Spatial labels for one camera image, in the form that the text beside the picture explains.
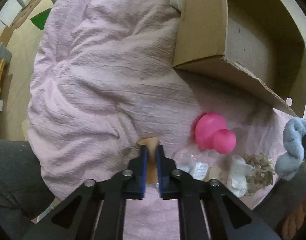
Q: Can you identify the clear plastic packet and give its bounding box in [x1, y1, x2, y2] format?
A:
[173, 151, 209, 180]

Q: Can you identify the light blue fluffy cloth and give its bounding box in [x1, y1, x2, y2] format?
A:
[275, 118, 306, 180]

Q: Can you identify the white sock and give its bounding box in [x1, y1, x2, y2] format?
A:
[227, 155, 253, 198]

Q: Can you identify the small beige roll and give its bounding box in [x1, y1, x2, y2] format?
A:
[137, 137, 159, 185]

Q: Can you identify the beige lace scrunchie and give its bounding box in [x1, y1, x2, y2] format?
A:
[246, 153, 275, 196]

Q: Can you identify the pink rubber duck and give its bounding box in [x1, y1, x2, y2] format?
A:
[194, 112, 236, 154]

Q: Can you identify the grey trousers leg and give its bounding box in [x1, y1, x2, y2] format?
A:
[0, 139, 54, 239]

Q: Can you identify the pink quilted duvet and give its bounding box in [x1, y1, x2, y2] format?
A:
[27, 0, 290, 200]

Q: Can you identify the brown cardboard box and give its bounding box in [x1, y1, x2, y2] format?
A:
[173, 0, 306, 117]

